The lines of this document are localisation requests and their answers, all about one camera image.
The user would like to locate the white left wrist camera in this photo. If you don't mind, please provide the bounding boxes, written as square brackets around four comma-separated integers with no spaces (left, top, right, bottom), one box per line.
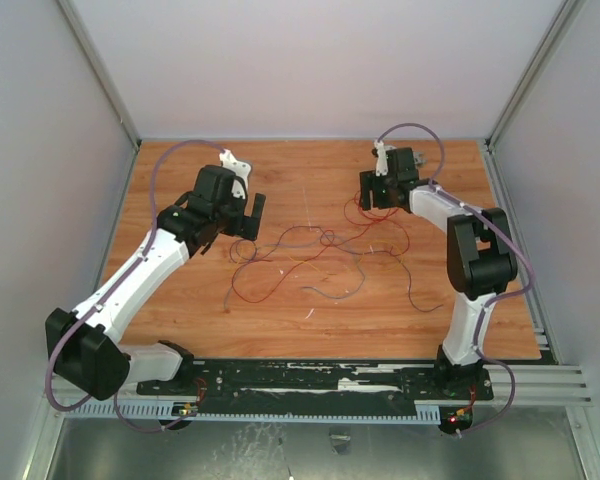
[219,149,253,200]

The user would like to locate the aluminium frame rail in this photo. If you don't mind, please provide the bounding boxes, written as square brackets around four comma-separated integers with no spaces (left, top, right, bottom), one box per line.
[478,365,592,406]

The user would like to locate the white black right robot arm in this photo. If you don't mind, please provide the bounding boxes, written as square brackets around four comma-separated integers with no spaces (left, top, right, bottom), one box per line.
[359,142,518,398]

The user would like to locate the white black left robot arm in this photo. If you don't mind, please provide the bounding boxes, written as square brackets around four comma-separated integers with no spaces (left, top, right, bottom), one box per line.
[45,157,266,400]

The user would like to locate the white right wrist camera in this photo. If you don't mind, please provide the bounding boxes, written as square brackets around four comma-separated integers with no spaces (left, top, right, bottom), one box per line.
[374,140,395,177]

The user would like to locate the grey slotted cable duct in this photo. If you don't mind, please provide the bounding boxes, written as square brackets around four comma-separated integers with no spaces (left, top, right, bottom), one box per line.
[68,394,441,425]

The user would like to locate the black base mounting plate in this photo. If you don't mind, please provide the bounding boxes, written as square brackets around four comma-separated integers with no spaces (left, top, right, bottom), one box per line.
[136,359,494,406]

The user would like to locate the purple dark wire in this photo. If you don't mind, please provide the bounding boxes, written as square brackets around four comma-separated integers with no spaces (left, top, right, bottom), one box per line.
[229,224,446,314]

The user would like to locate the yellow wire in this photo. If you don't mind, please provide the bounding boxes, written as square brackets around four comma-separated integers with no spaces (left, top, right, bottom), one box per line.
[287,242,409,276]

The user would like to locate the adjustable wrench black handle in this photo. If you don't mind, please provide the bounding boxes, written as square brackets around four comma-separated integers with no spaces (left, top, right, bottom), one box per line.
[414,152,427,168]

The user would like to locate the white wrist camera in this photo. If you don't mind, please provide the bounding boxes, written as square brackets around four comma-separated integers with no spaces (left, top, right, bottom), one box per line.
[219,149,253,200]
[374,140,395,177]

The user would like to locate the red wire tangle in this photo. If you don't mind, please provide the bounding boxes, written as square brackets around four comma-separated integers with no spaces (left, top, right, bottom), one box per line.
[229,192,412,306]

